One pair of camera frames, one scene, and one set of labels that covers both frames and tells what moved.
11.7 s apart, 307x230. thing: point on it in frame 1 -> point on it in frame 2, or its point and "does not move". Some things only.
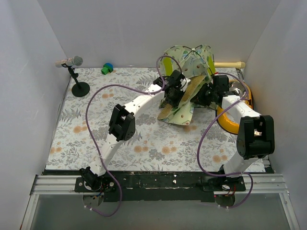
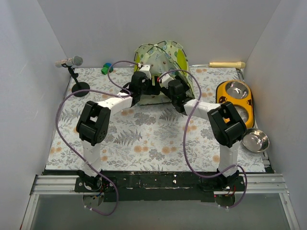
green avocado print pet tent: x=197 y=61 -> x=165 y=57
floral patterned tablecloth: x=108 y=121 does not move
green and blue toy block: x=108 y=67 does not move
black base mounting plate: x=158 y=186 does not move
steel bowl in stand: x=237 y=87 does not move
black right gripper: x=201 y=96 -> x=164 y=89
